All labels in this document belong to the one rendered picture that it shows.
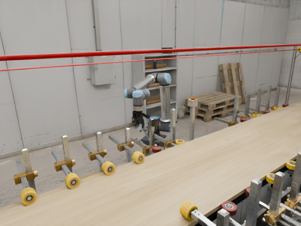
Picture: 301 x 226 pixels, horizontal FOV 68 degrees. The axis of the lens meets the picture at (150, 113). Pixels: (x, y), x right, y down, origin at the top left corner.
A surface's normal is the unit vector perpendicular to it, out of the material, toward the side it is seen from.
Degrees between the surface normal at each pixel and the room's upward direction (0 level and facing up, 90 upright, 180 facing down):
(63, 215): 0
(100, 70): 90
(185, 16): 90
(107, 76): 90
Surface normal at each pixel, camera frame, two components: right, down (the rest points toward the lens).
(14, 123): 0.57, 0.23
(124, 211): -0.02, -0.96
